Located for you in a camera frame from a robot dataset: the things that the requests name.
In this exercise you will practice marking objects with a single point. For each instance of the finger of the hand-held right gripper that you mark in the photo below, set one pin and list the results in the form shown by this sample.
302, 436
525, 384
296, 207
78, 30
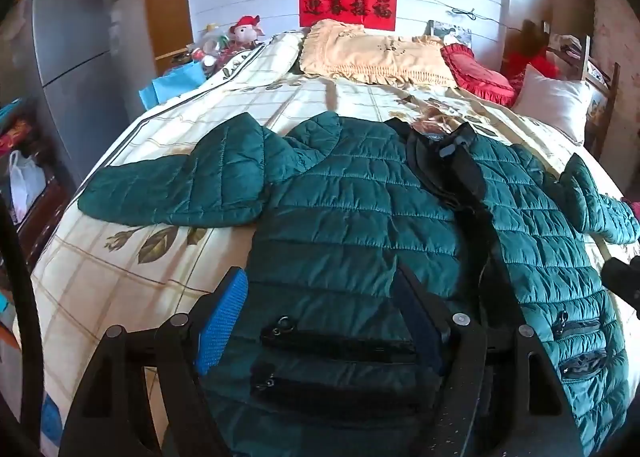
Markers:
620, 282

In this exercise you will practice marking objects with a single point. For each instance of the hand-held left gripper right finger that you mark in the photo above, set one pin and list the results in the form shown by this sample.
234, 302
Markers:
420, 319

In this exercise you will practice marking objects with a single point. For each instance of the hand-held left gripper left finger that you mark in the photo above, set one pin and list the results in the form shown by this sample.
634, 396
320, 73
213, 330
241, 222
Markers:
222, 322

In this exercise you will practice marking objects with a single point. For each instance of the green quilted jacket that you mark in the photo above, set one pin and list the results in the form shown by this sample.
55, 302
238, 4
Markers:
350, 217

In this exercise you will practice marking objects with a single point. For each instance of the white pillow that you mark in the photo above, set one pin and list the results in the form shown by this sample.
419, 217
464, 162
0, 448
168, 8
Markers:
550, 102

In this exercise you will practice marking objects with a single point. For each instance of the wooden chair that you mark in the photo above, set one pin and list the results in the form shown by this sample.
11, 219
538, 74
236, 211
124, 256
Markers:
607, 87

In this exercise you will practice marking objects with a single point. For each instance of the bed with floral cream quilt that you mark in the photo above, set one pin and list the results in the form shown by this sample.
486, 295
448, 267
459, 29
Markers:
150, 107

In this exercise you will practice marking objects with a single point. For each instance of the red bag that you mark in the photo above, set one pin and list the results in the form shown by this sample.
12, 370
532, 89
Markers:
532, 63

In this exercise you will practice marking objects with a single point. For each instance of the white plastic bag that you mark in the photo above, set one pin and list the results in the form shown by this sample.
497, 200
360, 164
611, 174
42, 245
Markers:
25, 182

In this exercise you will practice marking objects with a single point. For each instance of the blue paper bag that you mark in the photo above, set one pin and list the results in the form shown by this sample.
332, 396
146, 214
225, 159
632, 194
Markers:
170, 84

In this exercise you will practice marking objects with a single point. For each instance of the red heart cushion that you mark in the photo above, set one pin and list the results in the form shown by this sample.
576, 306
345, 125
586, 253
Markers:
475, 74

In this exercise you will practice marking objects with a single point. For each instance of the yellow frilled pillow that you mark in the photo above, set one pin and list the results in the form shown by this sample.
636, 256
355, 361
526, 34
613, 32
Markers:
370, 54

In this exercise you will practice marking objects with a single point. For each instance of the pile of small toys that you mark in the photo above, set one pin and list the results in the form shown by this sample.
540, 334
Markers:
212, 49

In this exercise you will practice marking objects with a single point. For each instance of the red gift box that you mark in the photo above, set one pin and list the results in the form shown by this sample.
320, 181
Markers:
17, 132

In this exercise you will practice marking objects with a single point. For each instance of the framed photo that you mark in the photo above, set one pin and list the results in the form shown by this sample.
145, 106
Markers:
450, 32

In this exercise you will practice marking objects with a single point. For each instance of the plush toy with red hat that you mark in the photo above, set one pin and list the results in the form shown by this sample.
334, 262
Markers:
246, 31

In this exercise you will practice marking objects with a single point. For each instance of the grey refrigerator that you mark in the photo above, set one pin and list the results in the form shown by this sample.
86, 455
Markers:
80, 62

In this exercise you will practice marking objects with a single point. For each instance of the wooden door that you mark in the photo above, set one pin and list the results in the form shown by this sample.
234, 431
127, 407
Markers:
170, 12

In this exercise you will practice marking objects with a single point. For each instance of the red wall banner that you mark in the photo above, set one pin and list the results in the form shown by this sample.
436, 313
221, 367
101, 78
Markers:
350, 7

